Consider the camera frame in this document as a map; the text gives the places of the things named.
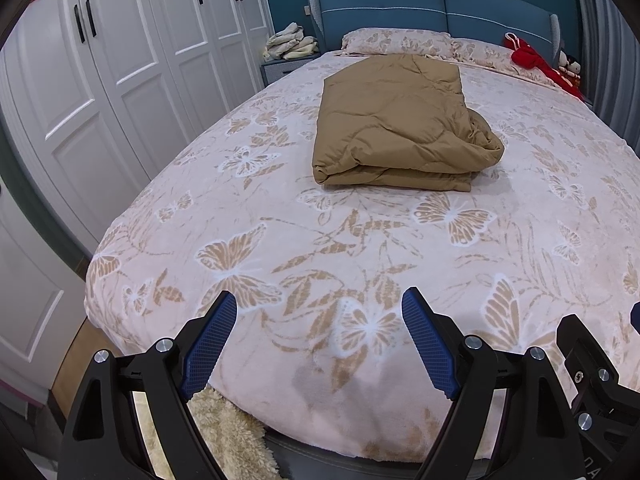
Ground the blue upholstered headboard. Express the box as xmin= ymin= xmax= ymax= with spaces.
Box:
xmin=306 ymin=0 xmax=562 ymax=68

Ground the white panelled wardrobe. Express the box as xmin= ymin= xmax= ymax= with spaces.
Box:
xmin=0 ymin=0 xmax=273 ymax=391

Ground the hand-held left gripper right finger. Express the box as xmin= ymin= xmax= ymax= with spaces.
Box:
xmin=401 ymin=287 xmax=588 ymax=480

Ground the tan quilt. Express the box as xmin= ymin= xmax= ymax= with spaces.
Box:
xmin=311 ymin=54 xmax=506 ymax=193

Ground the butterfly print pillow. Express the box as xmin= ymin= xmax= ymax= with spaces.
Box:
xmin=450 ymin=39 xmax=566 ymax=88
xmin=341 ymin=28 xmax=453 ymax=58

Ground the dark blue nightstand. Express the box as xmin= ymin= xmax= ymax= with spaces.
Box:
xmin=260 ymin=52 xmax=321 ymax=92

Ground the dark bed base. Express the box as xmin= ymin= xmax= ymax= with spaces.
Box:
xmin=262 ymin=430 xmax=501 ymax=480

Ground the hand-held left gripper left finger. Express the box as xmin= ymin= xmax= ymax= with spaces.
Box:
xmin=57 ymin=291 xmax=238 ymax=480

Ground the bed with butterfly cover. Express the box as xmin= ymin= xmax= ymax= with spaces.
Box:
xmin=82 ymin=50 xmax=640 ymax=461

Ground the striped grey curtain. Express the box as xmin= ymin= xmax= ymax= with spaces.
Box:
xmin=570 ymin=0 xmax=640 ymax=151

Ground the pile of cream cloths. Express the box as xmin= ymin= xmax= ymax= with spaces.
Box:
xmin=261 ymin=22 xmax=321 ymax=62

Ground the cream fluffy rug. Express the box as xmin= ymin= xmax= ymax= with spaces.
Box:
xmin=187 ymin=385 xmax=278 ymax=480

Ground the red cloth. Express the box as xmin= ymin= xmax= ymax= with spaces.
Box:
xmin=502 ymin=32 xmax=586 ymax=103

